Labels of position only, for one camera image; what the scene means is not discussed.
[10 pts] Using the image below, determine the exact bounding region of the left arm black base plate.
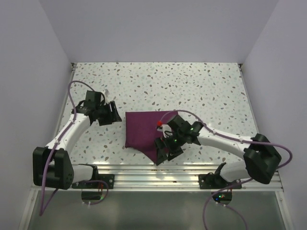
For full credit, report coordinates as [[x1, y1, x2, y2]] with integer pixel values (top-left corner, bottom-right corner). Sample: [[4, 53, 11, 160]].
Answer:
[[97, 174, 115, 190]]

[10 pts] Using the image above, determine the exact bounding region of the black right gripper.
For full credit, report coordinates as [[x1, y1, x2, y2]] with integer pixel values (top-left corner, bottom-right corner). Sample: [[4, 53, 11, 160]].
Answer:
[[154, 131, 186, 165]]

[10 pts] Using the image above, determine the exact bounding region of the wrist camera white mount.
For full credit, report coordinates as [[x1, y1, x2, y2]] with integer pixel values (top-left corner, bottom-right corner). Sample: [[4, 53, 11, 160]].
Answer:
[[102, 89, 110, 98], [156, 121, 173, 138]]

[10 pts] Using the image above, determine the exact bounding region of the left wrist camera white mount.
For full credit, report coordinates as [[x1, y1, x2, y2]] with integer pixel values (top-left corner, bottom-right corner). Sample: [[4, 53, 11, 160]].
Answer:
[[102, 89, 110, 98]]

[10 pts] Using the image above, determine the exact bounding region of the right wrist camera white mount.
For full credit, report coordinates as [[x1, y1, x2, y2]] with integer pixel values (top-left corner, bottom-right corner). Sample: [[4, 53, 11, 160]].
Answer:
[[156, 121, 173, 138]]

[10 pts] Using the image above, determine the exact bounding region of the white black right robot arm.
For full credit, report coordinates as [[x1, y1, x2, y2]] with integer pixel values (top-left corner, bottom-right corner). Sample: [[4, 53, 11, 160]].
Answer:
[[154, 115, 282, 189]]

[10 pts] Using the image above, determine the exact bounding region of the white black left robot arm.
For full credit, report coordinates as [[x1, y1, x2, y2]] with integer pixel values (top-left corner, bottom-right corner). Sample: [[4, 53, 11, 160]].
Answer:
[[33, 90, 122, 190]]

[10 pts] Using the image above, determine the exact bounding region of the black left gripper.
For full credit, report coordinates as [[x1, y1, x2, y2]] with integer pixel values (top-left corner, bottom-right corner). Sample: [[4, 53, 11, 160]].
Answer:
[[95, 101, 121, 126]]

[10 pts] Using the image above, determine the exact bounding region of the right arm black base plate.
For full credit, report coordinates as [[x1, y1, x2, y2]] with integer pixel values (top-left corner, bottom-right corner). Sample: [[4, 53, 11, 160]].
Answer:
[[198, 172, 242, 189]]

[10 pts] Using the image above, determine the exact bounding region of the purple cloth mat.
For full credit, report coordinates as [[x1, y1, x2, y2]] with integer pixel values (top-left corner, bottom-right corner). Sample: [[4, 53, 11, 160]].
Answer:
[[125, 111, 178, 164]]

